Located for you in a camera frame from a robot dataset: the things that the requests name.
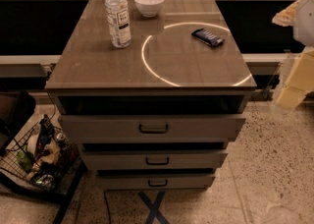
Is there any top grey drawer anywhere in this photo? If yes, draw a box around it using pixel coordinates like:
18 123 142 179
59 114 245 143

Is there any white ceramic bowl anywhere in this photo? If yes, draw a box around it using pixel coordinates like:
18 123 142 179
134 0 165 18

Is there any grey drawer cabinet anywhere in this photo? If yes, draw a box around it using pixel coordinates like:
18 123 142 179
46 0 256 179

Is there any soda can in basket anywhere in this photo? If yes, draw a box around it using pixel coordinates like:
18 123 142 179
56 133 67 143

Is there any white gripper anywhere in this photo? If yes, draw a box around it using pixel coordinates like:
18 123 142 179
272 0 314 109

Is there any green item in basket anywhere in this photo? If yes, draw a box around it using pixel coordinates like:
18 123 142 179
17 151 32 172

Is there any black wire basket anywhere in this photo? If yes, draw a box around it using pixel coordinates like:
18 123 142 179
0 125 79 191

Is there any middle grey drawer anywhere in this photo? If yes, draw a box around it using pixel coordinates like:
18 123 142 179
80 150 227 170

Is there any grey drawer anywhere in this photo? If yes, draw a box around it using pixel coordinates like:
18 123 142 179
95 174 215 191
80 150 227 170
59 114 245 143

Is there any bottom grey drawer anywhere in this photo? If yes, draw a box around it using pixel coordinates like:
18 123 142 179
95 174 215 191

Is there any black cable on floor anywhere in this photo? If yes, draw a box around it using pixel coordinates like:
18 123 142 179
103 190 113 224

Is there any blue tape cross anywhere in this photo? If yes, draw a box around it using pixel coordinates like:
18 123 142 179
138 191 170 224

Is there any clear plastic water bottle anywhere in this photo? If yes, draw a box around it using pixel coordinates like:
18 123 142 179
105 0 131 48

